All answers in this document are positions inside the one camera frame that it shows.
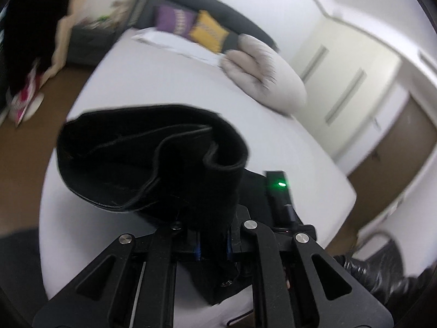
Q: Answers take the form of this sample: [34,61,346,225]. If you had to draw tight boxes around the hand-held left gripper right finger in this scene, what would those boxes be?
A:
[228,220,394,328]

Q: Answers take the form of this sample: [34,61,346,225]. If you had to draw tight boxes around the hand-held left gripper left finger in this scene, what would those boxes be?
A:
[32,221,203,328]

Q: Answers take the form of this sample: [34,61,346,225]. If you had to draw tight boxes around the black denim pants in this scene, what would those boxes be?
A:
[56,104,274,307]

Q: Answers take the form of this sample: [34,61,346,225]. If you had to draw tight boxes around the beige folded duvet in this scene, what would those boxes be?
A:
[220,34,307,116]

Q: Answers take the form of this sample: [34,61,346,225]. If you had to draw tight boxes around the white wardrobe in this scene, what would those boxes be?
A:
[290,16,411,175]

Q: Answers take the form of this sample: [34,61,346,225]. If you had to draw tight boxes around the white bed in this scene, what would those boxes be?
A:
[39,27,358,325]

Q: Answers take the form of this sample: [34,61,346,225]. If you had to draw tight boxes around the yellow pillow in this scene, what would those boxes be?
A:
[188,10,230,54]

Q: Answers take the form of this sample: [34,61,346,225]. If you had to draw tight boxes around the white pillow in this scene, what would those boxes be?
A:
[131,29,223,68]

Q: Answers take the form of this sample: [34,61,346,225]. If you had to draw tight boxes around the purple pillow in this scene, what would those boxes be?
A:
[153,5,199,38]

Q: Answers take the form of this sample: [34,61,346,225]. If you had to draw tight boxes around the white round stand base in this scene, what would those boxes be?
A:
[20,92,46,121]

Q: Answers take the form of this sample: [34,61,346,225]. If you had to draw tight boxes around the grey upholstered headboard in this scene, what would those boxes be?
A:
[128,0,279,54]

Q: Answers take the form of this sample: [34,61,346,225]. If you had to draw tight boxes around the pink bag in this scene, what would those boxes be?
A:
[10,61,46,125]

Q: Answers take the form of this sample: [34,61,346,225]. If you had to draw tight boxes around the grey nightstand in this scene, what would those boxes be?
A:
[66,24,117,68]

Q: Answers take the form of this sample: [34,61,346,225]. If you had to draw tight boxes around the beige curtain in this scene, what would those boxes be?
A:
[51,0,87,80]

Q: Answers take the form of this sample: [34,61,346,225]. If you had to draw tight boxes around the black hanging coat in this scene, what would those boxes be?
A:
[6,0,74,100]

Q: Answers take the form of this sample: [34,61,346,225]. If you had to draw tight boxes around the white wire basket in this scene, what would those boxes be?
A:
[85,13,117,31]

